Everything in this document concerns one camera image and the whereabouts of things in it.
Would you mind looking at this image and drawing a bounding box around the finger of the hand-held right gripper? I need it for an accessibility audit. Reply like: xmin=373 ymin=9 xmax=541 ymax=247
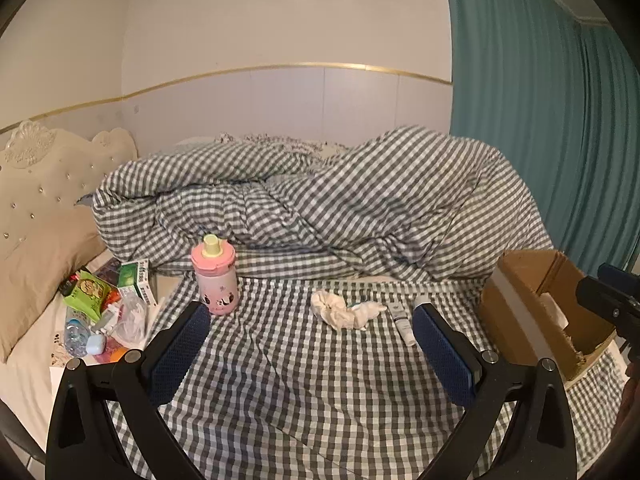
xmin=597 ymin=263 xmax=640 ymax=295
xmin=575 ymin=277 xmax=640 ymax=320

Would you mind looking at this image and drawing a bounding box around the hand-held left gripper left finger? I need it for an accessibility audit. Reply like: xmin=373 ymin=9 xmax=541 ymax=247
xmin=46 ymin=301 xmax=211 ymax=480

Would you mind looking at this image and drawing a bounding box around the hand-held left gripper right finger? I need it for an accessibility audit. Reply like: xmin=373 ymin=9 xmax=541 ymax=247
xmin=411 ymin=304 xmax=576 ymax=480

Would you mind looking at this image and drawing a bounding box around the white cream tube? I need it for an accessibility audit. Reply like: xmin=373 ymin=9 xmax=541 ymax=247
xmin=391 ymin=302 xmax=417 ymax=347

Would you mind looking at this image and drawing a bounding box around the cardboard box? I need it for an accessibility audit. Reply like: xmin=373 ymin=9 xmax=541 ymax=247
xmin=480 ymin=249 xmax=617 ymax=391

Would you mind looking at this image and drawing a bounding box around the white tissue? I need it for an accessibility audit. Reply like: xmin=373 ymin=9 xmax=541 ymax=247
xmin=345 ymin=301 xmax=388 ymax=331
xmin=310 ymin=290 xmax=351 ymax=328

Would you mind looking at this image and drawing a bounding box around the clear plastic bag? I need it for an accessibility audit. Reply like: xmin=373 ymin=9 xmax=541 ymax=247
xmin=111 ymin=294 xmax=151 ymax=348

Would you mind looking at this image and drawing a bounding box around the pink drinking bottle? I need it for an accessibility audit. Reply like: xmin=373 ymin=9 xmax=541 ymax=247
xmin=190 ymin=234 xmax=239 ymax=316

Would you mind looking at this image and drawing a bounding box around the green and white box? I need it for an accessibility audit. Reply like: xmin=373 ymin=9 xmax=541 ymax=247
xmin=117 ymin=259 xmax=158 ymax=307

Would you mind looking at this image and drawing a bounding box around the small clear water bottle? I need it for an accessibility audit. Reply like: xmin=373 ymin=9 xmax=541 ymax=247
xmin=64 ymin=317 xmax=95 ymax=359

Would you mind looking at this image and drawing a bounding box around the dark patterned packet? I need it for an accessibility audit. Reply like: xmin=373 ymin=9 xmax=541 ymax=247
xmin=95 ymin=260 xmax=123 ymax=286

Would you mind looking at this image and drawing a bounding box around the green snack packet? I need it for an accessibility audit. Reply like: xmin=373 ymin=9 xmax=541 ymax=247
xmin=62 ymin=269 xmax=113 ymax=323

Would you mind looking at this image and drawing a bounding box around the grey checked bed sheet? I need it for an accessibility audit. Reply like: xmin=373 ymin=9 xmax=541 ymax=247
xmin=100 ymin=250 xmax=626 ymax=480

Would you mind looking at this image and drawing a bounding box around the cream mattress sheet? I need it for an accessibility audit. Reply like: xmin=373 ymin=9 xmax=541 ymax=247
xmin=0 ymin=250 xmax=116 ymax=426

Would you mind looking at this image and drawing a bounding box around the beige pillow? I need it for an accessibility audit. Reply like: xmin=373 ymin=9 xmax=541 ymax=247
xmin=0 ymin=207 xmax=108 ymax=363

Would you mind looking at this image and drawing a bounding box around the teal curtain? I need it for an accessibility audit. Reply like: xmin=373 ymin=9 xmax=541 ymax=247
xmin=442 ymin=0 xmax=640 ymax=271

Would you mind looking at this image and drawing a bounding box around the grey checked duvet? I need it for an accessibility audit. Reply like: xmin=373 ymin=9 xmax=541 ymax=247
xmin=91 ymin=126 xmax=553 ymax=281

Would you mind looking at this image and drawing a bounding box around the cream tufted headboard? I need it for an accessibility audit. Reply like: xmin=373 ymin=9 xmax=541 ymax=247
xmin=0 ymin=121 xmax=138 ymax=261

